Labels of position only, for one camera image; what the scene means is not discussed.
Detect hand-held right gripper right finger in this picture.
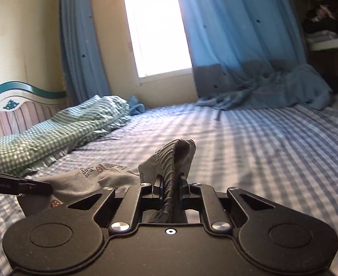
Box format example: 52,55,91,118
177,173,276,233

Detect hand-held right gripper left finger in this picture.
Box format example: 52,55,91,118
67,175,166,233

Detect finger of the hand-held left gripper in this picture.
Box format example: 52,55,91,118
19,178,54,196

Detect grey printed pants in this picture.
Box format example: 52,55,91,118
15,139,197,225

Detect green checked pillow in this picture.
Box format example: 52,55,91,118
0,95,130,176

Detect striped headboard with teal trim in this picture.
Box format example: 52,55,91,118
0,81,68,150

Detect blue checked bed sheet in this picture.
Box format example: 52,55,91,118
0,98,338,276

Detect blue cloth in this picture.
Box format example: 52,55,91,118
127,95,146,116

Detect blue curtain with grey hem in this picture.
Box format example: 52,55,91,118
175,0,335,111

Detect plain blue curtain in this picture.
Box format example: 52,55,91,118
59,0,112,104

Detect bright window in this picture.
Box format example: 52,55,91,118
120,0,194,86

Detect white shelf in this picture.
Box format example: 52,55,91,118
290,0,338,53

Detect pile of clothes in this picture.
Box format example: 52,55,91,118
303,4,338,43

